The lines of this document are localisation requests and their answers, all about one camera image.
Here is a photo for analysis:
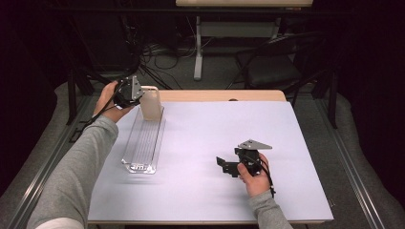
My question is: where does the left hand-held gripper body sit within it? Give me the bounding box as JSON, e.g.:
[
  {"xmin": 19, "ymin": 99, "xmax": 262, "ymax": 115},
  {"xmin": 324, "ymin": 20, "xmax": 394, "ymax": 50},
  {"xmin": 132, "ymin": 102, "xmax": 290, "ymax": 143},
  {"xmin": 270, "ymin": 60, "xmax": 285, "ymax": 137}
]
[{"xmin": 113, "ymin": 75, "xmax": 145, "ymax": 109}]

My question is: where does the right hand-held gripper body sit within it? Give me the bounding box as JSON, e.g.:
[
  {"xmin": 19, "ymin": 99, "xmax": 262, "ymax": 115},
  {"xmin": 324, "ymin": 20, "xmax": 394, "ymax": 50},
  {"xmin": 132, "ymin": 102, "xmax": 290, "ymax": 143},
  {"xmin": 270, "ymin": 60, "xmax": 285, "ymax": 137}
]
[{"xmin": 233, "ymin": 138, "xmax": 273, "ymax": 177}]

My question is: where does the beige phone case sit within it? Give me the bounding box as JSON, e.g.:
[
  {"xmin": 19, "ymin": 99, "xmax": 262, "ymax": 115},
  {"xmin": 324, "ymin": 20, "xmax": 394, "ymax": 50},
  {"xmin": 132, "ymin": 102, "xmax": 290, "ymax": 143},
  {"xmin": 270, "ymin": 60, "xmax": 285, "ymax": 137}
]
[{"xmin": 139, "ymin": 85, "xmax": 164, "ymax": 122}]

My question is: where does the clear plastic container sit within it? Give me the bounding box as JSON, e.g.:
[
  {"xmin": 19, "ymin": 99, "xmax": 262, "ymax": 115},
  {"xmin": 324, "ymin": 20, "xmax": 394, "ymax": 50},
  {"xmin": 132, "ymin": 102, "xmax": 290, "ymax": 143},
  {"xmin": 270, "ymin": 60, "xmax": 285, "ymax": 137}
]
[{"xmin": 120, "ymin": 104, "xmax": 166, "ymax": 175}]

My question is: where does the person's right hand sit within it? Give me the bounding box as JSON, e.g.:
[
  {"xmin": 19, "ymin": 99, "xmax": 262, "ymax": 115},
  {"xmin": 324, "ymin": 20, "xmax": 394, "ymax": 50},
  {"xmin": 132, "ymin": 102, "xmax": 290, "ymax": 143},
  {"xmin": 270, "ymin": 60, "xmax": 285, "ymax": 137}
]
[{"xmin": 237, "ymin": 153, "xmax": 271, "ymax": 198}]

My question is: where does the person's left hand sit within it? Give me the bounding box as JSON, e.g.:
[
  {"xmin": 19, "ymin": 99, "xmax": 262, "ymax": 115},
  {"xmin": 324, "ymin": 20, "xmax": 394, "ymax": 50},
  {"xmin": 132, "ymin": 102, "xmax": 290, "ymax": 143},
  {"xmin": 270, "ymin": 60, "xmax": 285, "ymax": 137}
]
[{"xmin": 93, "ymin": 80, "xmax": 135, "ymax": 123}]

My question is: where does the white paper sheet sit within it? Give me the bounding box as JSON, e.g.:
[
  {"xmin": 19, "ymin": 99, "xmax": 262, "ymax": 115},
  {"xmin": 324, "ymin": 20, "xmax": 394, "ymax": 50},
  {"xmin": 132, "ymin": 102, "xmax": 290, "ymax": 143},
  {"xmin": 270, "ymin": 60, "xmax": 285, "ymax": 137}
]
[{"xmin": 87, "ymin": 100, "xmax": 334, "ymax": 222}]

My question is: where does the black chair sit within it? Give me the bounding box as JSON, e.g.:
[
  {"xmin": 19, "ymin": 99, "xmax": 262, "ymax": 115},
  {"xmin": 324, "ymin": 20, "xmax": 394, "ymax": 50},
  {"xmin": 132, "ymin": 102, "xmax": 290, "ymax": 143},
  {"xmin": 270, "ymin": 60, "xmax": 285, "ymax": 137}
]
[{"xmin": 234, "ymin": 31, "xmax": 323, "ymax": 96}]

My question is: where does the person's white garment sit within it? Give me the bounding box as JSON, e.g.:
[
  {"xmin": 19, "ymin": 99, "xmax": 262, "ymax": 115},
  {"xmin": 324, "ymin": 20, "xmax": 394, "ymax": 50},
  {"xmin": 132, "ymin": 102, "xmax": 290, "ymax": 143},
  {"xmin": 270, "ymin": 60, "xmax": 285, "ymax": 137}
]
[{"xmin": 34, "ymin": 217, "xmax": 86, "ymax": 229}]

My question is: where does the right hand-held gripper black cable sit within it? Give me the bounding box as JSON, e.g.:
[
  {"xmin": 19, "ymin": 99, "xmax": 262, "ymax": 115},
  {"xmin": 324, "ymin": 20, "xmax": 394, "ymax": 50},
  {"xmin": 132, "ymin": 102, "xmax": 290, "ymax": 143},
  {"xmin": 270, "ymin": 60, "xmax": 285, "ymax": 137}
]
[{"xmin": 254, "ymin": 156, "xmax": 276, "ymax": 196}]

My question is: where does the hand-held gripper black cable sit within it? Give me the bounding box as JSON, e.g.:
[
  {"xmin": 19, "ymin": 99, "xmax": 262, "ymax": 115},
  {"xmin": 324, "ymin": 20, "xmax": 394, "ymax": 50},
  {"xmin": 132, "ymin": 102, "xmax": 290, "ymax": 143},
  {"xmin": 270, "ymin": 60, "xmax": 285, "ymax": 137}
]
[
  {"xmin": 254, "ymin": 156, "xmax": 276, "ymax": 196},
  {"xmin": 72, "ymin": 83, "xmax": 127, "ymax": 135}
]

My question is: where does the bundle of floor cables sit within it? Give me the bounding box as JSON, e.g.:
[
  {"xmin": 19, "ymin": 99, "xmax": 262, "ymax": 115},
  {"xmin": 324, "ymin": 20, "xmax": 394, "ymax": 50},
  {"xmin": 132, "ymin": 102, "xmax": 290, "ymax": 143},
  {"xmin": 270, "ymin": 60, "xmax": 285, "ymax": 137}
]
[{"xmin": 120, "ymin": 15, "xmax": 199, "ymax": 90}]

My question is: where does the left hand-held gripper black cable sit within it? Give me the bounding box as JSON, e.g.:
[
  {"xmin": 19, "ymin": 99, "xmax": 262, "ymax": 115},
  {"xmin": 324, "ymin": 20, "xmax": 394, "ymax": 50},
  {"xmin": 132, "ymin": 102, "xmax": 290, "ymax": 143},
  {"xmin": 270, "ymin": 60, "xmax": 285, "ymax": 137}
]
[{"xmin": 72, "ymin": 83, "xmax": 127, "ymax": 135}]

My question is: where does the black metal stand frame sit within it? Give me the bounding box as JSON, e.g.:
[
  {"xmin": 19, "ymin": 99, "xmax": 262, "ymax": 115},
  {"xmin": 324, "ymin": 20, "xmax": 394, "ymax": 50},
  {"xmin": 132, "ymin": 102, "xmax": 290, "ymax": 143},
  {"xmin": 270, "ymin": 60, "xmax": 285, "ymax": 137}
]
[{"xmin": 53, "ymin": 8, "xmax": 127, "ymax": 126}]

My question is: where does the black square floor frame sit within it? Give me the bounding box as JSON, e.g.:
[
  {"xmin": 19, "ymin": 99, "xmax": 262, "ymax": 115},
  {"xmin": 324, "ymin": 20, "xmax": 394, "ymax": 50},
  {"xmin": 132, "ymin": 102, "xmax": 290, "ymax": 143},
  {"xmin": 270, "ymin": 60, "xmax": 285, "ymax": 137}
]
[{"xmin": 69, "ymin": 128, "xmax": 83, "ymax": 143}]

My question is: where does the white frame background table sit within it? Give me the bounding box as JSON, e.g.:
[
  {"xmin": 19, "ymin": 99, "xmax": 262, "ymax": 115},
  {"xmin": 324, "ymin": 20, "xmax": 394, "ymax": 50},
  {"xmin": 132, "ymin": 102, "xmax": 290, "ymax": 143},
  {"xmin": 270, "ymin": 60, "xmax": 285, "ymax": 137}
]
[{"xmin": 175, "ymin": 0, "xmax": 315, "ymax": 81}]

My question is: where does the grey metal floor rail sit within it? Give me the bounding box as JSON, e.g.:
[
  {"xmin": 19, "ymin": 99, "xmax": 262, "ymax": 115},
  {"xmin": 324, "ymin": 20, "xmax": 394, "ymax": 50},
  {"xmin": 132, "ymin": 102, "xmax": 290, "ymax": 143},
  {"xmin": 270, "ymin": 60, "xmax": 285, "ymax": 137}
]
[
  {"xmin": 9, "ymin": 94, "xmax": 94, "ymax": 229},
  {"xmin": 313, "ymin": 94, "xmax": 386, "ymax": 229}
]

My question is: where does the black metal stand post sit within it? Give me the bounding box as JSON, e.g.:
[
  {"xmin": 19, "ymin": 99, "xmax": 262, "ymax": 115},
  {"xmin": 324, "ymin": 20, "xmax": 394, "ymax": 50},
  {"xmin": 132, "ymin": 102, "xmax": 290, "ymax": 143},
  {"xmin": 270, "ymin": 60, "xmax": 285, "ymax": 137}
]
[{"xmin": 328, "ymin": 71, "xmax": 338, "ymax": 129}]

